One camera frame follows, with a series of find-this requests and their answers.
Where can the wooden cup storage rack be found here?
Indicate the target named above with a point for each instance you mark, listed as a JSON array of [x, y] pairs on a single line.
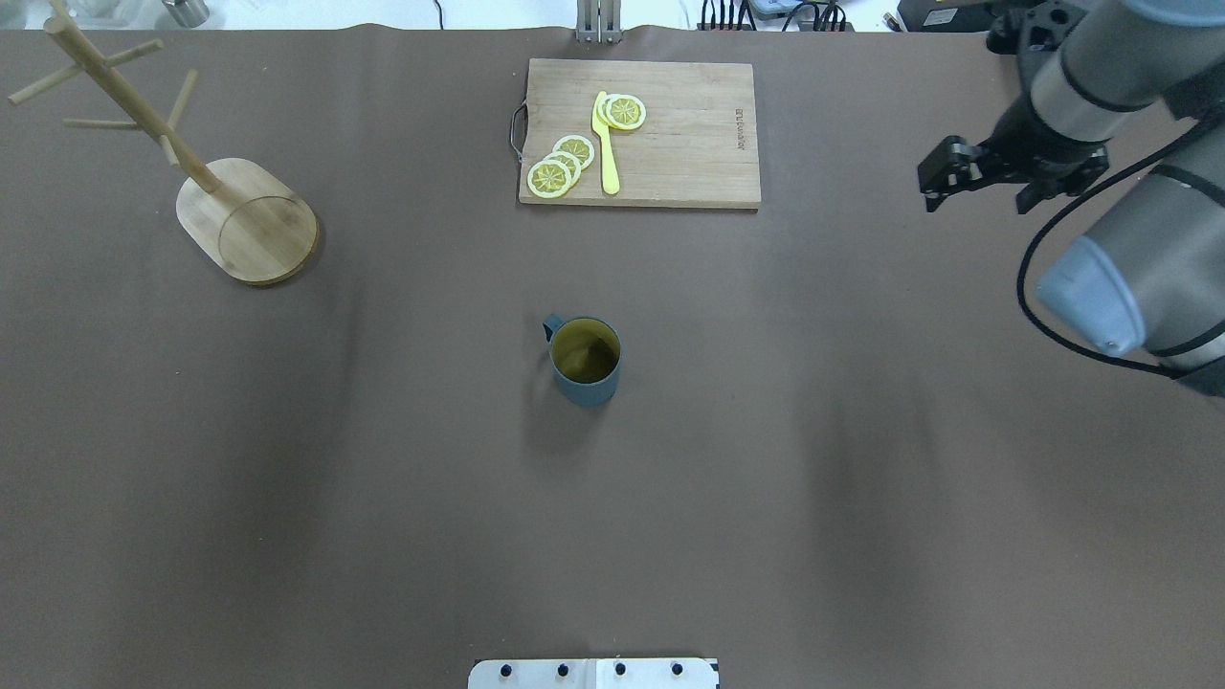
[[246, 221]]

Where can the lemon slice front left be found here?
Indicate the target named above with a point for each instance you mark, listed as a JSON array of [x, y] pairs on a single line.
[[547, 180]]

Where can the lemon slice upper left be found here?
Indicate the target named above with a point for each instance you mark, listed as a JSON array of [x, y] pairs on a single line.
[[578, 146]]

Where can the bamboo cutting board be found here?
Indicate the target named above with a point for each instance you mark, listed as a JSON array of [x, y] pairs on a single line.
[[698, 148]]

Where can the lemon slice middle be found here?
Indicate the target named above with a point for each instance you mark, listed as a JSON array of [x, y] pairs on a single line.
[[572, 163]]

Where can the lemon slice right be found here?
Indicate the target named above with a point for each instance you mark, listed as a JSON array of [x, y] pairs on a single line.
[[624, 112]]

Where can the lemon slice under knife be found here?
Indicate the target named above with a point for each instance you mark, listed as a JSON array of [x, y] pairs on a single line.
[[600, 107]]

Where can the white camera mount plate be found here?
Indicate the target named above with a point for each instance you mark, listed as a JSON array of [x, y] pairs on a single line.
[[596, 672]]

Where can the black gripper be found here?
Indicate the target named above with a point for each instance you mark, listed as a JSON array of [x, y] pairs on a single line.
[[1022, 129]]

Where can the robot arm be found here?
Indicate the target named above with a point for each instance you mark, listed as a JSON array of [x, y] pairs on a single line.
[[1119, 109]]

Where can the blue mug yellow inside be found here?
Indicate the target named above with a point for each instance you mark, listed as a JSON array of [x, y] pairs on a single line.
[[585, 354]]

